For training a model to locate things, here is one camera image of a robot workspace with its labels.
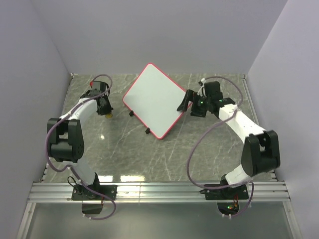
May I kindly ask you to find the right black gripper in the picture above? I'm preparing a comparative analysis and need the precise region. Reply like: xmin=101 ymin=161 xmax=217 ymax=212
xmin=176 ymin=90 xmax=211 ymax=119

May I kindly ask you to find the yellow black eraser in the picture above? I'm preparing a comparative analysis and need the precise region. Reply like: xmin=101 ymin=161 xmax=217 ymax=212
xmin=105 ymin=113 xmax=113 ymax=119

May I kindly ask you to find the pink framed whiteboard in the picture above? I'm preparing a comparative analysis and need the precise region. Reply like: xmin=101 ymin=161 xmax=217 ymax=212
xmin=123 ymin=63 xmax=186 ymax=139

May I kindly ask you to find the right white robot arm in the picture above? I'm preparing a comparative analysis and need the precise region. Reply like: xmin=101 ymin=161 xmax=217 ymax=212
xmin=177 ymin=77 xmax=281 ymax=200

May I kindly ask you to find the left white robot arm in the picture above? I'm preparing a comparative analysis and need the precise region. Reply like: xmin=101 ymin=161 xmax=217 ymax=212
xmin=45 ymin=79 xmax=113 ymax=200

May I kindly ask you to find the aluminium right side rail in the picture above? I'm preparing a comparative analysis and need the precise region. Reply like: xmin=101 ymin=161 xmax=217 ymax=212
xmin=240 ymin=74 xmax=278 ymax=182

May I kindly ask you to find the aluminium rail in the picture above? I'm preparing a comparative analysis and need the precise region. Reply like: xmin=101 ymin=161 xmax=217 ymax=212
xmin=27 ymin=181 xmax=291 ymax=203
xmin=240 ymin=74 xmax=278 ymax=182

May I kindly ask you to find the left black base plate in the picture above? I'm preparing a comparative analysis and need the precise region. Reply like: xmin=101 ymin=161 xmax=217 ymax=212
xmin=71 ymin=185 xmax=117 ymax=201

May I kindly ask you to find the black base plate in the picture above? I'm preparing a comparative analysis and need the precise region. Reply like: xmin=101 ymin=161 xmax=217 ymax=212
xmin=199 ymin=185 xmax=249 ymax=200
xmin=71 ymin=185 xmax=117 ymax=201

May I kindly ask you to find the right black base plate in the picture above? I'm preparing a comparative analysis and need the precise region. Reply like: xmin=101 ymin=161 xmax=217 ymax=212
xmin=199 ymin=185 xmax=249 ymax=200

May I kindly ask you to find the aluminium front rail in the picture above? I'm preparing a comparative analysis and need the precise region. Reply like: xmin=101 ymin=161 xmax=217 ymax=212
xmin=27 ymin=181 xmax=291 ymax=203

